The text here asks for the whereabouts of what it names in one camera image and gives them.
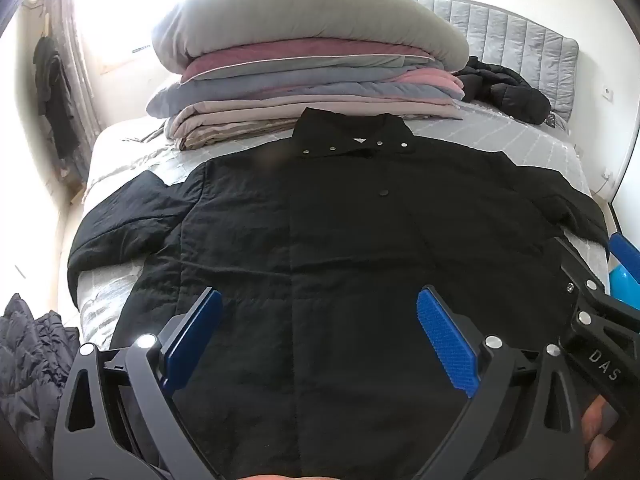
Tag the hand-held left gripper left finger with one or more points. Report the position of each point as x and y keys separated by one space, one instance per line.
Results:
x=192 y=335

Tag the bright window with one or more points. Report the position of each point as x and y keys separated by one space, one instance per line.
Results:
x=130 y=10

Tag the black snap-button jacket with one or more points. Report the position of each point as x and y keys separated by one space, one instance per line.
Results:
x=325 y=260

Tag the mauve folded blanket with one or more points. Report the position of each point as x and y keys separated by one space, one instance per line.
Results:
x=280 y=55

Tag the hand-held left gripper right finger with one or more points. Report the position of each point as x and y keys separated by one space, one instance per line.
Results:
x=445 y=340

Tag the pink folded blanket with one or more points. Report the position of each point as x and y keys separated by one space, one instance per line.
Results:
x=430 y=80

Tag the beige folded blanket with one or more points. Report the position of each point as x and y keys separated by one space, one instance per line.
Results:
x=230 y=120

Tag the black puffer jacket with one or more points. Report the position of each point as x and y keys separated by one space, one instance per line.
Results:
x=510 y=92

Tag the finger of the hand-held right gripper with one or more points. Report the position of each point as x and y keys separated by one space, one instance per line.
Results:
x=582 y=280
x=625 y=252

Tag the light blue round object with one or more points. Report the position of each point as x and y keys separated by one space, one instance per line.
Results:
x=625 y=285

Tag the dark grey puffer coat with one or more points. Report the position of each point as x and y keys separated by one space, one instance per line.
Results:
x=30 y=360

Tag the white wall socket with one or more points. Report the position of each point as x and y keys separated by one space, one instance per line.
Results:
x=607 y=175
x=608 y=93

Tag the bed with grey bedspread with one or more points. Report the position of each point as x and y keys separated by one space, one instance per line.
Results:
x=500 y=135

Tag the grey quilted headboard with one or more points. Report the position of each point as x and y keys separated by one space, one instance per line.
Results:
x=520 y=35

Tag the person's right hand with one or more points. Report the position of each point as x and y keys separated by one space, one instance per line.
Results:
x=602 y=435

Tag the dark hanging clothes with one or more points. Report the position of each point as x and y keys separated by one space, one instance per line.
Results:
x=55 y=95

